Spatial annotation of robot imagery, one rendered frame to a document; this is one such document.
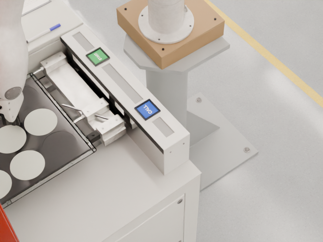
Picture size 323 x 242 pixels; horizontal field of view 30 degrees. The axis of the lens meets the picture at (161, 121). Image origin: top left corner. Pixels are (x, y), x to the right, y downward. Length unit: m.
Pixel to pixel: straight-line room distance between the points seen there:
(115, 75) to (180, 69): 0.28
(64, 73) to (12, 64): 0.47
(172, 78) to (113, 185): 0.56
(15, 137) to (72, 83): 0.27
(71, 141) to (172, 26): 0.53
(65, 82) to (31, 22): 0.23
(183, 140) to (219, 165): 1.06
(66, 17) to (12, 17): 0.53
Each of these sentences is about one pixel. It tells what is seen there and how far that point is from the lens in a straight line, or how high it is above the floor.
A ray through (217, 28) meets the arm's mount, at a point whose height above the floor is 0.87.
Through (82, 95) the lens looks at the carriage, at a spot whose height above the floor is 0.88.
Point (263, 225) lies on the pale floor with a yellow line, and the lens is 2.66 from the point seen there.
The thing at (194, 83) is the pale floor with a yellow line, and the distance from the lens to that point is 3.05.
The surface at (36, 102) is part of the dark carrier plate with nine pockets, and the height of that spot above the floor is 0.90.
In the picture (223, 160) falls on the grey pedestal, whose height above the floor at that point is 0.01.
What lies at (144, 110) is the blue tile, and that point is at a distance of 1.75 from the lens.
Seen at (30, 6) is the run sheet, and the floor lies 0.97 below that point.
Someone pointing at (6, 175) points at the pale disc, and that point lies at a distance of 1.77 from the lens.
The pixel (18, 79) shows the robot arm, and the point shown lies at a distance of 1.56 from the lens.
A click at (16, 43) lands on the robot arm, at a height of 1.28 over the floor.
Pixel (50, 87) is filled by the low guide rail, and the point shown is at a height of 0.84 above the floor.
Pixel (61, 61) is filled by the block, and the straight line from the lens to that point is 1.99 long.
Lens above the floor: 2.37
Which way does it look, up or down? 55 degrees down
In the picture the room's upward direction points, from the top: 2 degrees counter-clockwise
